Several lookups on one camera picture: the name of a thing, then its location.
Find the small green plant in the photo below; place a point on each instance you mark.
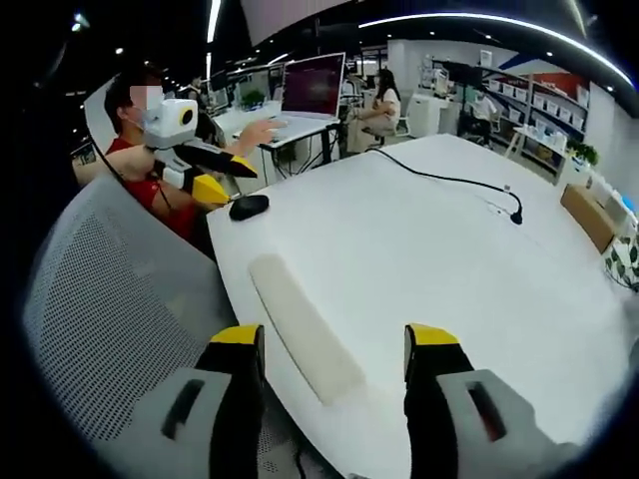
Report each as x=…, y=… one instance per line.
x=253, y=98
x=581, y=149

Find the white office chair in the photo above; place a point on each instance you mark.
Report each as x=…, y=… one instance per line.
x=404, y=120

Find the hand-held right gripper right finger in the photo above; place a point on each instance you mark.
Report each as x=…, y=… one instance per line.
x=434, y=399

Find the shelf of white bins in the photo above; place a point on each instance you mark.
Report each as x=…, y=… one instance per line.
x=539, y=100

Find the white office desk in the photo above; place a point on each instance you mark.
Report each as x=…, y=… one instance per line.
x=229, y=120

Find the green potted plant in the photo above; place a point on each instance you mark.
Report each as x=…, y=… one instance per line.
x=624, y=259

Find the cardboard box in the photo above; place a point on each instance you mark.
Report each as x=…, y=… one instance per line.
x=589, y=214

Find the white cabinet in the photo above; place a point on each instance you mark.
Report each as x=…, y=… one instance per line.
x=429, y=112

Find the black computer mouse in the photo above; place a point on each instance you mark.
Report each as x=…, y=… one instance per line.
x=248, y=207

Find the black monitor on stand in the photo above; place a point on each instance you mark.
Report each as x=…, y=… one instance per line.
x=464, y=72

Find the beige cutlery case lid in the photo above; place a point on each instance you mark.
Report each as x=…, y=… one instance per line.
x=309, y=329

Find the white laptop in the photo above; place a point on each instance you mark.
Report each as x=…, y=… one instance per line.
x=314, y=85

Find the grey mesh office chair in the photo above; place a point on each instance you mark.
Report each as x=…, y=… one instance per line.
x=125, y=299

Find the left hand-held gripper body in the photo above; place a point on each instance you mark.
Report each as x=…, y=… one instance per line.
x=170, y=125

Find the large hanging screen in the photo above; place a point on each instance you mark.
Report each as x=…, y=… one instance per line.
x=279, y=15

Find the curved ceiling light strip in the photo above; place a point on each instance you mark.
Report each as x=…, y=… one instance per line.
x=474, y=17

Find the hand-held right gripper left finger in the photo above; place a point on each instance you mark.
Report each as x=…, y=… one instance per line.
x=234, y=399

